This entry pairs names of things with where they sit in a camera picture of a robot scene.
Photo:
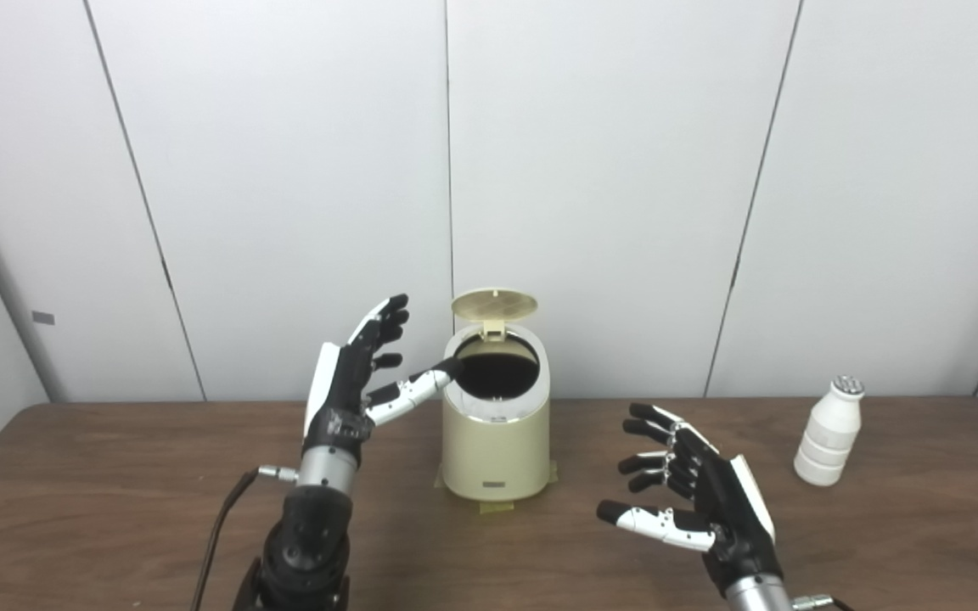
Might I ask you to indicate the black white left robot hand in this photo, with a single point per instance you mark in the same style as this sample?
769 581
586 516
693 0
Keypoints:
336 390

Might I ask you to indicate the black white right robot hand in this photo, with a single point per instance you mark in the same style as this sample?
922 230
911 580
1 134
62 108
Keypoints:
727 509

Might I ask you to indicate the small white plastic bottle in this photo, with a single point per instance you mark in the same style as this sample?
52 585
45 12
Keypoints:
830 434

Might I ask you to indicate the cream round bin lid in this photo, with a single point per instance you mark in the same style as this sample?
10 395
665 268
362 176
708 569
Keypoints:
494 303

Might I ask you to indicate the cream-colored round bin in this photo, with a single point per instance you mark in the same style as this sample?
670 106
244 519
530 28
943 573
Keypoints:
496 454

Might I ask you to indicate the yellow tape piece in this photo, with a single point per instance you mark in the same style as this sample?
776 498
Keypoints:
496 507
439 478

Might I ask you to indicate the small grey wall sticker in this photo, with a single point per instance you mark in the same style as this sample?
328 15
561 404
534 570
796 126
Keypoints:
42 317

